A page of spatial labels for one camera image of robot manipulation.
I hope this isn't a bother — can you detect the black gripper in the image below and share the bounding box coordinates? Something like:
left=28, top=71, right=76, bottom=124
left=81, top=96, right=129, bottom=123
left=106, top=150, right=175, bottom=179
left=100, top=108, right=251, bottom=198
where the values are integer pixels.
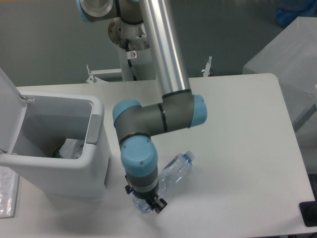
left=125, top=175, right=167, bottom=214

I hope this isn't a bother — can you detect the clear plastic water bottle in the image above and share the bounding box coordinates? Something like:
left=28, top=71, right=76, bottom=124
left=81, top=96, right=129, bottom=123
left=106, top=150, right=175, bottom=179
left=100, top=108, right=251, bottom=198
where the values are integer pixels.
left=131, top=151, right=195, bottom=214

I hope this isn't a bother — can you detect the white trash bag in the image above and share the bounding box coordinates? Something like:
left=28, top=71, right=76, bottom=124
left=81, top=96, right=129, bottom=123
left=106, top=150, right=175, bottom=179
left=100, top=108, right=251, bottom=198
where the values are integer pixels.
left=59, top=139, right=84, bottom=159

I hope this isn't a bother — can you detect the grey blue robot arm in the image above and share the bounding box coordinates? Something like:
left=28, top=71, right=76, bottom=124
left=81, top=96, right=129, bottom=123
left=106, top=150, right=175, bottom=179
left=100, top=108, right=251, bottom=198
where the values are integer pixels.
left=76, top=0, right=207, bottom=213

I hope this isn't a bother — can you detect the trash inside can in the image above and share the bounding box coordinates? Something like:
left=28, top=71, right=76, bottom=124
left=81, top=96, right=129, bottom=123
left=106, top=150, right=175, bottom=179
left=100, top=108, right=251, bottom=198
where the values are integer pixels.
left=52, top=148, right=62, bottom=158

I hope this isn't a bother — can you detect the white trash can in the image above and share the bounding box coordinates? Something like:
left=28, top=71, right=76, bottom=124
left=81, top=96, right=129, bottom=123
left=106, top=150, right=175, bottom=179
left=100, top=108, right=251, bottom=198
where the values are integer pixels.
left=0, top=90, right=111, bottom=198

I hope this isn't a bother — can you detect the white trash can lid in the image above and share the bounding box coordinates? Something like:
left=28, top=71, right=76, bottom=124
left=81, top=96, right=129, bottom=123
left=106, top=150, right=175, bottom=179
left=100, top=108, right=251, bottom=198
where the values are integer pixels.
left=0, top=70, right=27, bottom=153

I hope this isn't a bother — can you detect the black device at edge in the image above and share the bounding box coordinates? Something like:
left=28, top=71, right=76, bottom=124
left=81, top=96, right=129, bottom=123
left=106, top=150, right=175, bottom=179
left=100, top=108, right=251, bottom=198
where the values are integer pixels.
left=299, top=201, right=317, bottom=227

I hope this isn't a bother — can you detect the grey white side cabinet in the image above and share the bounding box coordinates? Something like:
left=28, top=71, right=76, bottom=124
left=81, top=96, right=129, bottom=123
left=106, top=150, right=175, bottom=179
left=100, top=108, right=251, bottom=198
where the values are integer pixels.
left=243, top=17, right=317, bottom=131

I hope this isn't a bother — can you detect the blue plastic bag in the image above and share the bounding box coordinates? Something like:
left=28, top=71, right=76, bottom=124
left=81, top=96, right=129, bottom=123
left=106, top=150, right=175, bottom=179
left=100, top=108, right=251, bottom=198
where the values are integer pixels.
left=274, top=0, right=317, bottom=28

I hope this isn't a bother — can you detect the white pedestal base frame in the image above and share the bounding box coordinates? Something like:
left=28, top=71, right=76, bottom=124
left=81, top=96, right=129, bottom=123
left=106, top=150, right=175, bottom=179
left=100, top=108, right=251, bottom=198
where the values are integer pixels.
left=86, top=56, right=213, bottom=83

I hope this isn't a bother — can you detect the black cable on pedestal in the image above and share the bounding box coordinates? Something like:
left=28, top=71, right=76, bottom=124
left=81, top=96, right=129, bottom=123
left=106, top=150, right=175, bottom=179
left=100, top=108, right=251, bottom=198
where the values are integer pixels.
left=125, top=39, right=138, bottom=81

